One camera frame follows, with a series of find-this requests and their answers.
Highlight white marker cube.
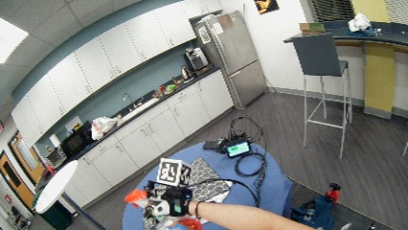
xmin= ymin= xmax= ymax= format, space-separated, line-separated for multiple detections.
xmin=155 ymin=157 xmax=193 ymax=187

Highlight black white patterned cloth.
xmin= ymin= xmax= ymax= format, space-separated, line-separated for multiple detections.
xmin=186 ymin=157 xmax=235 ymax=204

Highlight green bin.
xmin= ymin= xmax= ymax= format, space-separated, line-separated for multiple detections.
xmin=40 ymin=199 xmax=74 ymax=230

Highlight blue tablecloth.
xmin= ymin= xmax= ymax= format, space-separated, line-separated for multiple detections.
xmin=121 ymin=142 xmax=296 ymax=230

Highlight white round table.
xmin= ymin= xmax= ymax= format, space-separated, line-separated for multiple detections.
xmin=34 ymin=159 xmax=78 ymax=215

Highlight black flat device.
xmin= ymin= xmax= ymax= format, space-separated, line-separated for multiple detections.
xmin=202 ymin=139 xmax=227 ymax=151

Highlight white lower cabinets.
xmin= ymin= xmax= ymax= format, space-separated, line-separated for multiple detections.
xmin=62 ymin=69 xmax=235 ymax=209

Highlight white cabinets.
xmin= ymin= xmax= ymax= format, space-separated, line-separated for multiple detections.
xmin=62 ymin=69 xmax=235 ymax=209
xmin=10 ymin=0 xmax=224 ymax=147

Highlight small monitor with green screen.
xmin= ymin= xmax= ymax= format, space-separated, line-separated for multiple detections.
xmin=223 ymin=139 xmax=255 ymax=159

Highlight black microwave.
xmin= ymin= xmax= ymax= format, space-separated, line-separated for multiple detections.
xmin=60 ymin=128 xmax=94 ymax=158

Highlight silver toaster oven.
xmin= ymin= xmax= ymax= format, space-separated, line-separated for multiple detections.
xmin=44 ymin=148 xmax=69 ymax=168

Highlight white red shopping bag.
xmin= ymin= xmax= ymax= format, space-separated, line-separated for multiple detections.
xmin=89 ymin=116 xmax=121 ymax=141

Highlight white kitchen sink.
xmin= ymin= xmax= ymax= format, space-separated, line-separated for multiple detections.
xmin=117 ymin=97 xmax=162 ymax=127

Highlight wooden door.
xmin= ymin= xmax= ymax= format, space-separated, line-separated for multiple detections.
xmin=0 ymin=129 xmax=46 ymax=213

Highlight metal sink faucet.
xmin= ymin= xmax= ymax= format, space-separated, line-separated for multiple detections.
xmin=121 ymin=92 xmax=138 ymax=111

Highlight blue bag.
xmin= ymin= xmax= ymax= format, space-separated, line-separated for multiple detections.
xmin=290 ymin=195 xmax=337 ymax=230

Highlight red and black tool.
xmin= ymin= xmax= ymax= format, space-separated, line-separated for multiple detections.
xmin=325 ymin=182 xmax=343 ymax=204

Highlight metal kettle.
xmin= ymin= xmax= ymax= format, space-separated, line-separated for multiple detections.
xmin=179 ymin=65 xmax=194 ymax=81

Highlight black coffee machine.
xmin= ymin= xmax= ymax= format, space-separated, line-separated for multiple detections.
xmin=182 ymin=47 xmax=210 ymax=74

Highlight white upper cabinets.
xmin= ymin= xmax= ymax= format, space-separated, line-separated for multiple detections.
xmin=10 ymin=0 xmax=224 ymax=147

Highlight stainless steel fridge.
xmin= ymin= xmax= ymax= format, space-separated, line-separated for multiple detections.
xmin=193 ymin=11 xmax=268 ymax=111

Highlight grey bar stool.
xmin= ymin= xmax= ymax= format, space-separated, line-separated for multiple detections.
xmin=291 ymin=33 xmax=355 ymax=159

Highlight ceiling light panel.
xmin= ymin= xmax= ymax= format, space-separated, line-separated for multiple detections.
xmin=0 ymin=17 xmax=30 ymax=65

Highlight brown and green box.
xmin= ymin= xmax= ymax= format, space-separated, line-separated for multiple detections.
xmin=297 ymin=21 xmax=327 ymax=36

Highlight blue cloth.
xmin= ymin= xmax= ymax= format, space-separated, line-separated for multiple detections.
xmin=352 ymin=27 xmax=380 ymax=37

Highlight window blinds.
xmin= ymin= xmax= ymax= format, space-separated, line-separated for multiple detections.
xmin=305 ymin=0 xmax=357 ymax=23

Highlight white crumpled plastic bag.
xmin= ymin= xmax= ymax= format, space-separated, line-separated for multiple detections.
xmin=347 ymin=12 xmax=373 ymax=33

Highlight dark bar counter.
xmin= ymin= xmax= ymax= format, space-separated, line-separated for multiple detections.
xmin=283 ymin=20 xmax=408 ymax=48

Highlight black glove cable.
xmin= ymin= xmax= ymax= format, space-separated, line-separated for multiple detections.
xmin=189 ymin=177 xmax=262 ymax=208

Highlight black coiled cable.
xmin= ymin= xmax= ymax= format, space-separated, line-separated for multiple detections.
xmin=234 ymin=152 xmax=268 ymax=178

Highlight black looped cable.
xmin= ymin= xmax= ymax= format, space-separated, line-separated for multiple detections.
xmin=228 ymin=115 xmax=266 ymax=142

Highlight dark orange wall poster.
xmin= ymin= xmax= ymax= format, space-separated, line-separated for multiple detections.
xmin=252 ymin=0 xmax=280 ymax=15

